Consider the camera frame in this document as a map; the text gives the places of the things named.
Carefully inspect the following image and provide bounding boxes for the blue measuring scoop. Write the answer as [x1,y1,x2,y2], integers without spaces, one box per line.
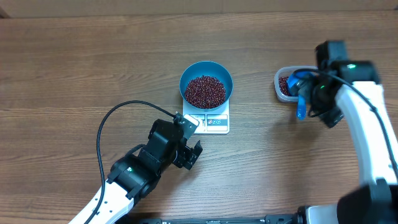
[287,71,314,120]

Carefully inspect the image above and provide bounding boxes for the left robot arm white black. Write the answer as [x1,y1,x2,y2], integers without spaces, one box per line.
[71,114,203,224]

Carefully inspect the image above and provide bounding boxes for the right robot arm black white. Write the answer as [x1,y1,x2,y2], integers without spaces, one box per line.
[288,40,397,224]

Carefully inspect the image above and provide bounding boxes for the white digital kitchen scale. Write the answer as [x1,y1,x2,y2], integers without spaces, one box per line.
[183,100,230,134]

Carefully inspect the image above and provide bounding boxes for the red beans in bowl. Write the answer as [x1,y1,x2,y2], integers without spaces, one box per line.
[184,75,226,109]

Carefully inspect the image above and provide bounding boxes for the blue metal bowl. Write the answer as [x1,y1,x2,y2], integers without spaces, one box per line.
[179,61,233,103]

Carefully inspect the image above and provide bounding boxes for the red adzuki beans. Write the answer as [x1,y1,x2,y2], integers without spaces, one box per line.
[279,77,291,96]

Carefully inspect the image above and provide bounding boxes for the clear plastic container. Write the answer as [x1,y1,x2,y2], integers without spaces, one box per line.
[274,65,317,103]

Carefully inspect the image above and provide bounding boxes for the black mounting rail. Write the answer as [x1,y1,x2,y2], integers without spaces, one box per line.
[114,213,352,224]

